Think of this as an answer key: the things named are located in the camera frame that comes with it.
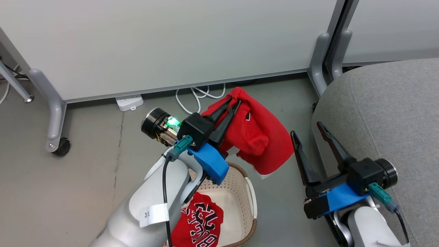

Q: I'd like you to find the grey metal table leg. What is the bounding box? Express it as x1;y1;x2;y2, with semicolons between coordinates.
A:
0;60;34;103

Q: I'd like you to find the white power strip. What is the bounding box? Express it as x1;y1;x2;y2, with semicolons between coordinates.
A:
115;95;144;112

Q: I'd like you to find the narrow white partition panel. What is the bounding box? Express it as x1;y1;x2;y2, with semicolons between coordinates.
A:
338;0;439;67

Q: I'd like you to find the grey fabric sofa seat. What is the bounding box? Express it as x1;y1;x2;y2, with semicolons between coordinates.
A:
311;58;439;247

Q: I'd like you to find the coiled white power cable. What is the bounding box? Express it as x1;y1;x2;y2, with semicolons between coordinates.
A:
175;83;226;115

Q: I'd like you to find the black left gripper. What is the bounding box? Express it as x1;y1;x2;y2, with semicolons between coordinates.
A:
141;97;241;150

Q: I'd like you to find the red jersey black white print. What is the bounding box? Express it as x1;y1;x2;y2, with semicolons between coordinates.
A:
170;191;224;247

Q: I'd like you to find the plain red garment white trim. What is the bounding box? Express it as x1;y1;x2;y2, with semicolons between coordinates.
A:
201;87;295;179

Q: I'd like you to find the cream perforated laundry basket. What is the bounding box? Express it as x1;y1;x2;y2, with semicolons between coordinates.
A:
182;162;258;247

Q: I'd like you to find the black caster wheel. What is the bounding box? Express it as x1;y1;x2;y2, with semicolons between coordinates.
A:
51;137;71;157

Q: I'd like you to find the grey partition foot with caster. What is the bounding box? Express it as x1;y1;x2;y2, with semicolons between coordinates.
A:
27;69;67;153

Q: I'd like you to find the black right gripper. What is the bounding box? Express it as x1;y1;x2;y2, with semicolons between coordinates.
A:
290;121;398;199

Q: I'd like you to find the black right arm cable teal plug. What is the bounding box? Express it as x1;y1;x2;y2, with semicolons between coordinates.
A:
368;182;410;245

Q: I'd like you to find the white paper cable tag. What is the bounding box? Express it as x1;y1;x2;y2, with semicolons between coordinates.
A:
139;203;170;227

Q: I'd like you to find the black arm cable teal plug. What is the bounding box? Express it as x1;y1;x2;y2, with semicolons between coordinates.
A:
368;182;410;245
162;135;194;247

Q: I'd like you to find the wide white partition panel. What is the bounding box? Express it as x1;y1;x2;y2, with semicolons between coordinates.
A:
0;0;347;103

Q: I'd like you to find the black left arm cable teal plug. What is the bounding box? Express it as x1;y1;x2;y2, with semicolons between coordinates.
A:
162;135;194;247

